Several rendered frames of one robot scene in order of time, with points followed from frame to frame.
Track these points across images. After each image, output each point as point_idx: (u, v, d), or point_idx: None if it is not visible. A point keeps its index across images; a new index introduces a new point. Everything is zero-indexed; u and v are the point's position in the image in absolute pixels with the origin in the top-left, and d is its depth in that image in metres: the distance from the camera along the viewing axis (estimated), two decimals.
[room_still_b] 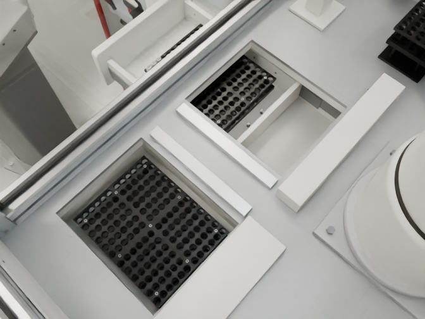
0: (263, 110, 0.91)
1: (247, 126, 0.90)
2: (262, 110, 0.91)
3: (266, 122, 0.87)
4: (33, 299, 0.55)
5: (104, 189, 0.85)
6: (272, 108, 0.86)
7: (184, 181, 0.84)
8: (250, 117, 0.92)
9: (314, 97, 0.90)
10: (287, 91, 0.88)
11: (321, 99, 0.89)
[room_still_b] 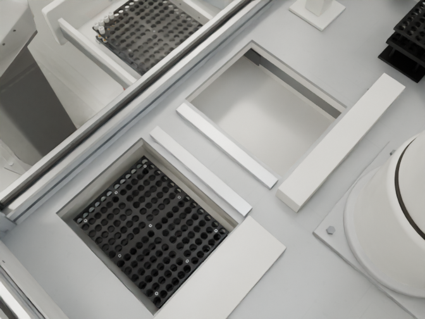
0: None
1: None
2: None
3: None
4: (33, 299, 0.55)
5: (104, 189, 0.85)
6: None
7: (184, 181, 0.84)
8: None
9: (253, 53, 0.95)
10: None
11: (260, 56, 0.94)
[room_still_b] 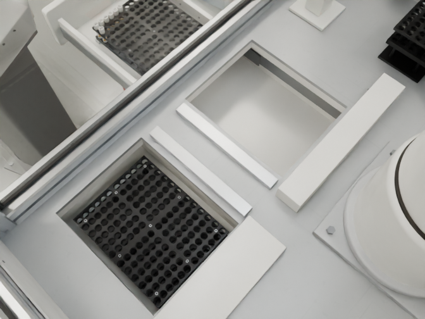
0: None
1: None
2: None
3: None
4: (33, 299, 0.55)
5: (104, 189, 0.85)
6: None
7: (184, 181, 0.84)
8: None
9: (253, 53, 0.95)
10: None
11: (260, 56, 0.94)
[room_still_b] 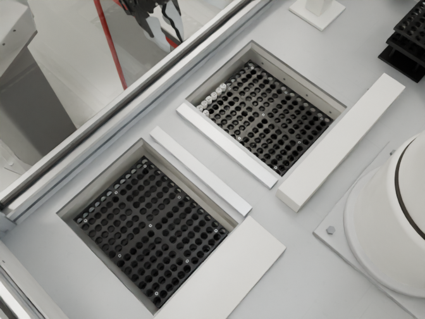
0: None
1: None
2: None
3: None
4: (33, 299, 0.55)
5: (104, 189, 0.85)
6: None
7: (184, 181, 0.84)
8: None
9: None
10: None
11: None
